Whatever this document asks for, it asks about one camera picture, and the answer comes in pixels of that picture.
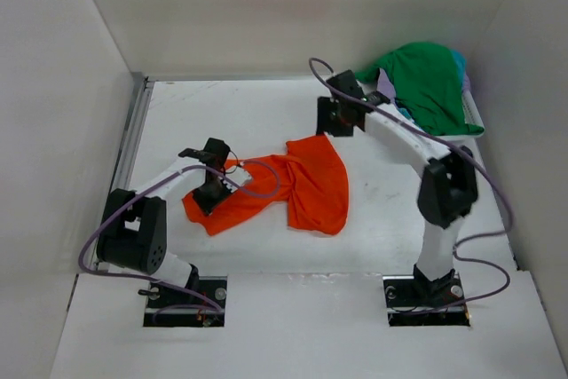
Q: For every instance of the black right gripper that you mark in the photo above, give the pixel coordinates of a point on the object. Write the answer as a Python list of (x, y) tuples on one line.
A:
[(325, 124)]

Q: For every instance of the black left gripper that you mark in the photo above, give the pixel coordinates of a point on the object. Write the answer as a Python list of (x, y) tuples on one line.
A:
[(207, 206)]

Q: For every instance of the orange t shirt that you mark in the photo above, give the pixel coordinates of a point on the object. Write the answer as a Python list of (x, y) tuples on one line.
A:
[(312, 181)]

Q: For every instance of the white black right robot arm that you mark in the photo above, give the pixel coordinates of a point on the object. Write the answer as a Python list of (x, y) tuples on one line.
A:
[(448, 183)]

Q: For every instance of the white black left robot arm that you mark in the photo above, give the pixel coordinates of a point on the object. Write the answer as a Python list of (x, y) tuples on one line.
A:
[(137, 237)]

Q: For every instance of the lilac t shirt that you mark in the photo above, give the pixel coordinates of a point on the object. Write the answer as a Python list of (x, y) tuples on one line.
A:
[(385, 86)]

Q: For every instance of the green t shirt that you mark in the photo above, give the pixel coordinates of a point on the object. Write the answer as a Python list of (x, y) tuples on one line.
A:
[(427, 86)]

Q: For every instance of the white plastic basket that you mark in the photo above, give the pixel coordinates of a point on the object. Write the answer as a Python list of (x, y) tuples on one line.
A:
[(471, 114)]

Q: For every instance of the teal t shirt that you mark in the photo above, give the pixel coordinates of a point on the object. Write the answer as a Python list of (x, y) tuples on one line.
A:
[(461, 64)]

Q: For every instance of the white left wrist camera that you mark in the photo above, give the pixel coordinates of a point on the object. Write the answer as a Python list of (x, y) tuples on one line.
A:
[(236, 177)]

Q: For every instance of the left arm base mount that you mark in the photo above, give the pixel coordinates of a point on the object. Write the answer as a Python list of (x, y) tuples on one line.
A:
[(169, 308)]

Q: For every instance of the aluminium frame rail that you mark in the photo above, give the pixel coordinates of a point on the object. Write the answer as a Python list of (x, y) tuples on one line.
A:
[(132, 131)]

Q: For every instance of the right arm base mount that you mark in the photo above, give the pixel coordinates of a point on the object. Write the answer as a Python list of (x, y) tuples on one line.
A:
[(410, 303)]

